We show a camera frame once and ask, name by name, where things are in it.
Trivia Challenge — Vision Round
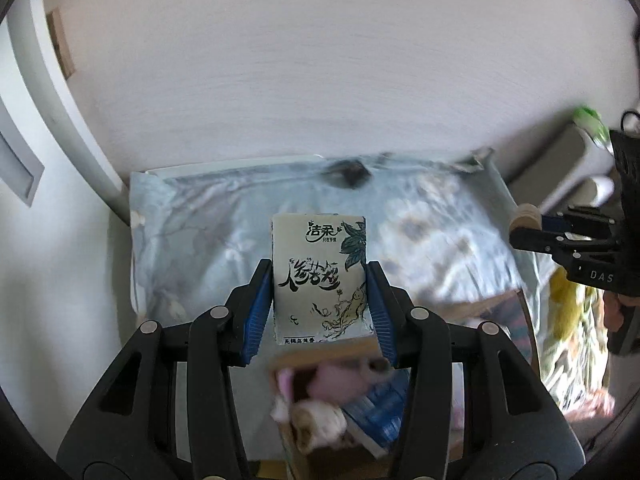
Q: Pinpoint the blue foil package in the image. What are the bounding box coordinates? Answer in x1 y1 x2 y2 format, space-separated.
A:
342 374 409 458

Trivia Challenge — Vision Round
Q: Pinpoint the white tissue pack black calligraphy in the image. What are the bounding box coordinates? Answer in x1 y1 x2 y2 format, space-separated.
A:
271 214 373 344

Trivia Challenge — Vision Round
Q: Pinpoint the yellow floral bedding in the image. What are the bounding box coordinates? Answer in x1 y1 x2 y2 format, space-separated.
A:
538 268 615 422

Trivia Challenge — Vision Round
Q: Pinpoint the white spotted rolled cloth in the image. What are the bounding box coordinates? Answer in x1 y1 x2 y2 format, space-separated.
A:
271 396 347 455

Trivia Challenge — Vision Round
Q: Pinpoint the black round cap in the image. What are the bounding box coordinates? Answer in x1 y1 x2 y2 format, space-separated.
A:
322 159 372 190

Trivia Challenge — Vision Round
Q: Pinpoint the pink fluffy towel roll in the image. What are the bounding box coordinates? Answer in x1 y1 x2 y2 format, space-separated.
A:
276 359 390 406

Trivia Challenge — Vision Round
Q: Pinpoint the brown cardboard box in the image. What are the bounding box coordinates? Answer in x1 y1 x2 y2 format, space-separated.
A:
267 289 539 479

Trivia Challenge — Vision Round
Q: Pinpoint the floral light blue tablecloth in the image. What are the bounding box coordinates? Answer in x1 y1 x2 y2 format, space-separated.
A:
129 155 540 334

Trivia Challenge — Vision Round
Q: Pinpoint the brown sponge ball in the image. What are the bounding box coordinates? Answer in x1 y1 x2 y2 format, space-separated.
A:
509 204 542 232

